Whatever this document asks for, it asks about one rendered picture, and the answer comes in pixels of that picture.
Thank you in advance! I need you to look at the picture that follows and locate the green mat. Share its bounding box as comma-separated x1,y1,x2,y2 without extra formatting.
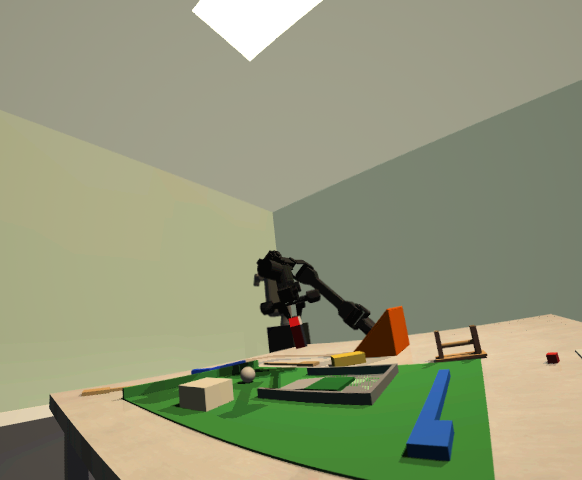
122,359,495,480

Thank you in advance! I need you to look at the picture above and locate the cream ball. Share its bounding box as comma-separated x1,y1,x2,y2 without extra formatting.
240,367,255,383

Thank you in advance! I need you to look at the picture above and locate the yellow rectangular block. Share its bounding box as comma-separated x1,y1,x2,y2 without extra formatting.
330,351,366,367

